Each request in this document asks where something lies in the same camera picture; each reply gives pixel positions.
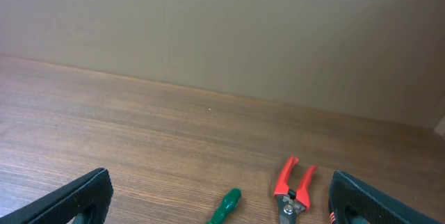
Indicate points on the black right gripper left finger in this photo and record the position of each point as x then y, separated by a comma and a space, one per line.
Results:
84, 200

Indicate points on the red handled wire stripper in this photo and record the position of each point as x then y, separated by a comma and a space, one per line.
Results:
292, 203

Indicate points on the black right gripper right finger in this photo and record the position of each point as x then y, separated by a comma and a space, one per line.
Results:
353, 201

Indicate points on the green handled screwdriver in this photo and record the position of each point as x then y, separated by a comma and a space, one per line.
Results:
228, 204

